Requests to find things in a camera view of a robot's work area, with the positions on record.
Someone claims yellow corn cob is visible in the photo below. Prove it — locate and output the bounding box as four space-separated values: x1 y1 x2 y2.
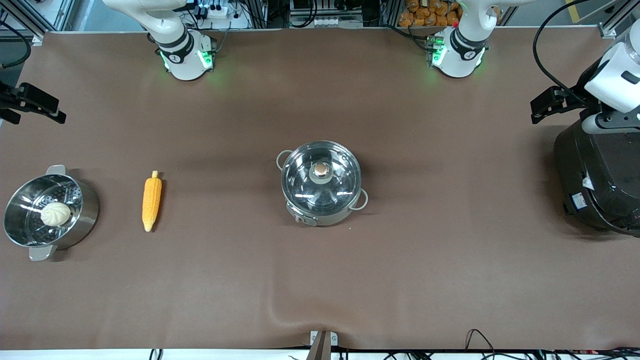
141 170 163 233

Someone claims glass pot lid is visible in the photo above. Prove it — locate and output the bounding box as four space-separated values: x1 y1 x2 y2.
281 141 362 213

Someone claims steel steamer pot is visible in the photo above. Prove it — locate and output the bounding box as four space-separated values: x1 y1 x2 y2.
3 164 100 262

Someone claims black rice cooker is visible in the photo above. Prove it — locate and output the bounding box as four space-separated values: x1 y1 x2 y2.
553 117 640 237

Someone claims white steamed bun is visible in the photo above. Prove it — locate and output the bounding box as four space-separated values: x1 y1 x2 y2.
40 201 72 227

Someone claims bag of orange buns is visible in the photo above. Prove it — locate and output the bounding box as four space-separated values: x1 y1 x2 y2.
398 0 462 28

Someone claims white power strip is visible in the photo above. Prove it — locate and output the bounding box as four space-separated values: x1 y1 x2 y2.
196 0 252 19

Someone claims brown table mat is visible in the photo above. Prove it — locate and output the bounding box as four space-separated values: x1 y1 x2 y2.
0 27 640 351

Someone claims aluminium frame profile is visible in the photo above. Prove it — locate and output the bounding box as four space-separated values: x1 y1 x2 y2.
0 0 47 47
596 0 640 39

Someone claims black cable loop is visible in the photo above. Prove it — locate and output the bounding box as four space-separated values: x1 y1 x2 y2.
465 328 497 357

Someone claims steel pot with loop handles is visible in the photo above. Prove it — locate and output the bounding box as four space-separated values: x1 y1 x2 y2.
276 145 369 227

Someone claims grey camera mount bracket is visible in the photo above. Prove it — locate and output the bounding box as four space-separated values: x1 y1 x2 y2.
310 330 338 360

